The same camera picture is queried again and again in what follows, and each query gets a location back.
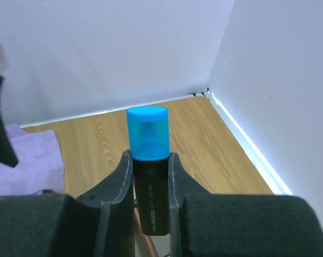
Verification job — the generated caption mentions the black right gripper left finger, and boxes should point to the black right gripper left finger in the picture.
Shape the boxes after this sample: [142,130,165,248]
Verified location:
[0,150,135,256]

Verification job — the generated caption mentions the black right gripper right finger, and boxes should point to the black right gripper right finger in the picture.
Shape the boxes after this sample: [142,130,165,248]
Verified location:
[168,153,323,256]

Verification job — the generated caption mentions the purple cloth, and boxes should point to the purple cloth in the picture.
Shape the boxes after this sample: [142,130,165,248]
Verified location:
[0,124,64,196]

